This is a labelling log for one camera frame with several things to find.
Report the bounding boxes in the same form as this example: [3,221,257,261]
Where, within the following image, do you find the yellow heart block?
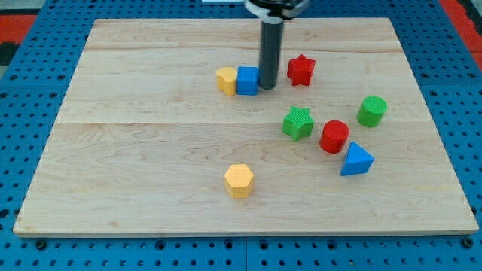
[215,67,237,96]

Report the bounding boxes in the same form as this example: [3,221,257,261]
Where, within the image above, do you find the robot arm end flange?
[244,0,310,23]

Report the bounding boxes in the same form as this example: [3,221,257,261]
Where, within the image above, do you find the blue cube block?
[236,66,259,96]

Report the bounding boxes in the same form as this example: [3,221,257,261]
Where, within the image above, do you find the yellow hexagon block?
[224,164,254,199]

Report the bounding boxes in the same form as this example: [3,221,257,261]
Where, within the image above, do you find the green star block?
[282,105,314,142]

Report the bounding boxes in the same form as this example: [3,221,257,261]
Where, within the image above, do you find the wooden board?
[14,18,478,238]

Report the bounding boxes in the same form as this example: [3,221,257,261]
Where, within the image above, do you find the red star block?
[287,54,316,86]

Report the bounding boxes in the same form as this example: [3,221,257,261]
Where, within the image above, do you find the red cylinder block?
[319,120,350,154]

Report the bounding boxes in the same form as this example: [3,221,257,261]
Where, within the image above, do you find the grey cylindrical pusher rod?
[258,22,283,90]

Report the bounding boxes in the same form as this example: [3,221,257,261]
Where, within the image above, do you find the blue triangle block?
[340,142,374,176]

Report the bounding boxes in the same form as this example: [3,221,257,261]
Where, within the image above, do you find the green cylinder block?
[357,96,388,127]

